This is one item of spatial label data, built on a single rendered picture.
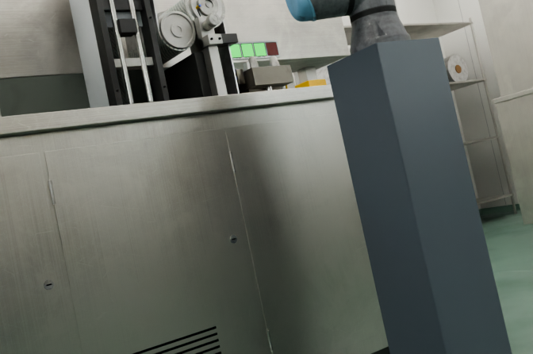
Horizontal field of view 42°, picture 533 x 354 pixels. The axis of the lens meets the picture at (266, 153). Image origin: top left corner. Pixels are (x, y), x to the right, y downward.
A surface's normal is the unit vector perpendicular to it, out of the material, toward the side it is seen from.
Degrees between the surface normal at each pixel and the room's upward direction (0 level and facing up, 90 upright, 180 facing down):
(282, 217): 90
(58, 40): 90
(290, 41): 90
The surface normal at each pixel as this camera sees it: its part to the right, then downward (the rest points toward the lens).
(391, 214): -0.84, 0.15
